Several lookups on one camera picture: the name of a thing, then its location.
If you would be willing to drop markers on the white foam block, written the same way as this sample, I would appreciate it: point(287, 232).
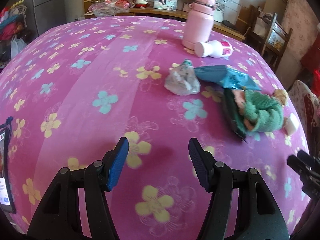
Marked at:
point(291, 124)

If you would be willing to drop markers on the wooden sideboard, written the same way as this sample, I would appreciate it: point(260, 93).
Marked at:
point(182, 16)

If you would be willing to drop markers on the wooden chair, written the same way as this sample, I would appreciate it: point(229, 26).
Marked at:
point(267, 36)

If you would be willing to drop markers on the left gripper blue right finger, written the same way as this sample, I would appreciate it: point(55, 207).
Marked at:
point(202, 162)

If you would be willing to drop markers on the floral covered sofa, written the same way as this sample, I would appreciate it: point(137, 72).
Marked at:
point(307, 106)

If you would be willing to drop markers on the white photo bag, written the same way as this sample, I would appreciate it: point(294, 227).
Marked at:
point(219, 11)

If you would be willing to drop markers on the grey refrigerator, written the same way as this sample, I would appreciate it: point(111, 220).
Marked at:
point(42, 15)

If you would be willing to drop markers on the teal plastic wrapper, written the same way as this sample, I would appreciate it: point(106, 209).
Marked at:
point(226, 77)

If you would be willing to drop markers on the framed couple photo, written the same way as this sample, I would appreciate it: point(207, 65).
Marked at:
point(165, 4)

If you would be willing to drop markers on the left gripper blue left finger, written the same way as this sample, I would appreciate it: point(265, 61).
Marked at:
point(115, 162)

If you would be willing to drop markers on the crumpled clear plastic wrapper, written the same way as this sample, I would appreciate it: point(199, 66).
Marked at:
point(182, 80)

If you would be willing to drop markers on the white bottle pink label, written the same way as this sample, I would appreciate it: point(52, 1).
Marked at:
point(215, 48)

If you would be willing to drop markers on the pink floral tablecloth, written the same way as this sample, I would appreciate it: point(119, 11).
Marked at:
point(79, 87)

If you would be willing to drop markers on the phone on left gripper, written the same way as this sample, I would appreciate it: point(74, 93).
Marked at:
point(7, 202)

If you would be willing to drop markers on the crumpled brown paper ball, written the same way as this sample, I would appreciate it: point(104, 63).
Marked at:
point(281, 95)

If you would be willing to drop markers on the pink thermos bottle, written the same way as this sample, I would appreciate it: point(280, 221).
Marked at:
point(199, 24)

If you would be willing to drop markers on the green knitted cloth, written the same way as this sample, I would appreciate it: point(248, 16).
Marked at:
point(250, 111)

